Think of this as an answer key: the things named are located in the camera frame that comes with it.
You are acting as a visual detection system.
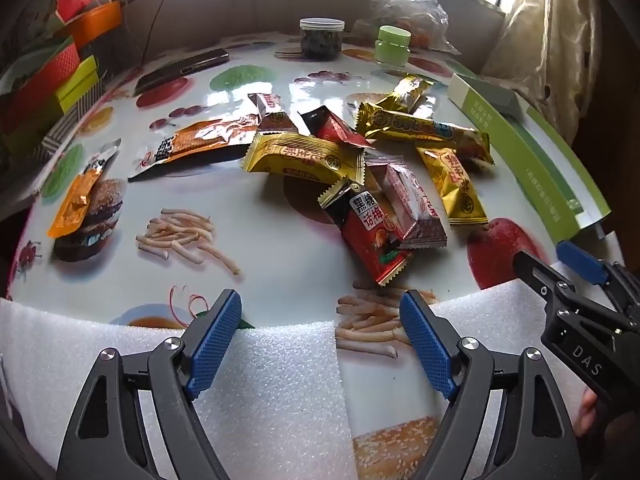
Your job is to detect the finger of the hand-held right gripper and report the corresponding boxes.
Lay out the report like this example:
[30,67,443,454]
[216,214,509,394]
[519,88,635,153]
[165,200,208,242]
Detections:
[512,251,576,311]
[556,240,640,306]

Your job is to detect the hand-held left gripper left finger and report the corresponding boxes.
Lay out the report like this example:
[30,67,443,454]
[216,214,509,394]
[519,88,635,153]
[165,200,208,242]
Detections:
[56,289,243,480]

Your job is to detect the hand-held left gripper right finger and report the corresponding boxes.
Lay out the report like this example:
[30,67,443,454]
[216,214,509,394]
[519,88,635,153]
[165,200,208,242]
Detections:
[400,289,583,480]

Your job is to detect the green white cardboard box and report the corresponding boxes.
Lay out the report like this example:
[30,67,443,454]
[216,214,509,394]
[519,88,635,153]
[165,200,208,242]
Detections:
[446,72,614,247]

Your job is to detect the yellow snack packet red oval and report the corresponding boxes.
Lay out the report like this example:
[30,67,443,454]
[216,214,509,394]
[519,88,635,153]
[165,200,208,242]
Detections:
[415,145,489,229]

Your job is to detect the white maroon snack packet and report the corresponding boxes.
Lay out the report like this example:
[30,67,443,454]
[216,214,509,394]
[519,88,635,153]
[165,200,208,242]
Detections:
[364,157,449,250]

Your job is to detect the long yellow snack bar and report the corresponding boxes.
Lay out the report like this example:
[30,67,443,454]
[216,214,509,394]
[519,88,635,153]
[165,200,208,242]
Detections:
[356,102,496,166]

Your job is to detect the small orange snack packet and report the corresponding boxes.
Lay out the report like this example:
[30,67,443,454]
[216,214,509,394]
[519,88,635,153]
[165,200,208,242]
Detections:
[46,139,123,239]

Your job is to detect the wide yellow snack packet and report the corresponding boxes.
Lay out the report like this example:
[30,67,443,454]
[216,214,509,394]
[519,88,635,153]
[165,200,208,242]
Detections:
[242,130,367,187]

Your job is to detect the large orange snack packet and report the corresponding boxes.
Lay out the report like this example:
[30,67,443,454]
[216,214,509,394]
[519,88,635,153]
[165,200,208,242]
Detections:
[127,114,262,182]

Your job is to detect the yellow brown snack packet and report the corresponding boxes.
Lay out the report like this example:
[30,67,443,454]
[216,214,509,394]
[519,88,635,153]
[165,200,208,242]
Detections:
[384,74,436,114]

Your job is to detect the brown snack bar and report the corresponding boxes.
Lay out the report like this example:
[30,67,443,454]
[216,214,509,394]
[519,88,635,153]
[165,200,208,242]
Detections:
[248,92,287,133]

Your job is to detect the red black triangular snack packet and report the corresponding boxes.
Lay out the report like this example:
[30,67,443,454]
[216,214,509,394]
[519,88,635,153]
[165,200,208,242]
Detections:
[299,105,375,150]

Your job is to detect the person's right hand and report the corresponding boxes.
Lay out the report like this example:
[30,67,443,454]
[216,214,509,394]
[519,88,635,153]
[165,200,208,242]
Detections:
[572,387,608,438]

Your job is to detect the white foam sheet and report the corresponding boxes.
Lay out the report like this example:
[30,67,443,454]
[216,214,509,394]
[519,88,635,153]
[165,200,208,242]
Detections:
[0,297,358,480]
[425,280,566,361]

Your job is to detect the fruit print tablecloth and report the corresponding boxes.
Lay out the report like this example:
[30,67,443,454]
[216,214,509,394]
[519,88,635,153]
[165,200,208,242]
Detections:
[0,32,621,480]

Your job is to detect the cream patterned curtain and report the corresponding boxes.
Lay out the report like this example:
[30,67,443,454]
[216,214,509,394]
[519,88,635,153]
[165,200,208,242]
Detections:
[480,0,603,133]

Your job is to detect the striped box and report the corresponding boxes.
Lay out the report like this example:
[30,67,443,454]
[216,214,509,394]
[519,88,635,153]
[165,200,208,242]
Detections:
[40,77,108,161]

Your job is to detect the black phone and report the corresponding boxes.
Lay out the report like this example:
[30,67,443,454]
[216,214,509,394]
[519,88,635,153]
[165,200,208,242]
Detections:
[134,48,231,96]

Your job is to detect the green jar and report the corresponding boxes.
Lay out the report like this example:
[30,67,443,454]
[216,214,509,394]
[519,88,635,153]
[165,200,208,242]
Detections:
[374,25,412,67]

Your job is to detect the clear plastic bag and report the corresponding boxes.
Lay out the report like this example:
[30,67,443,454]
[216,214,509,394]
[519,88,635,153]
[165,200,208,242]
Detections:
[350,0,462,57]

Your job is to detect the red box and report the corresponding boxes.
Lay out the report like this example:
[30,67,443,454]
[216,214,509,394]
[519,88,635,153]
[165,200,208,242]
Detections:
[0,42,81,126]

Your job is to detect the clear jar dark contents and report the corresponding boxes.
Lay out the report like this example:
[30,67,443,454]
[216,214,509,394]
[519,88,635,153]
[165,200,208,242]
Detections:
[299,18,347,59]

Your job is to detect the orange box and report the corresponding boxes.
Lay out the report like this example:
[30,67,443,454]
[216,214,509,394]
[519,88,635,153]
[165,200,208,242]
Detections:
[64,0,124,50]

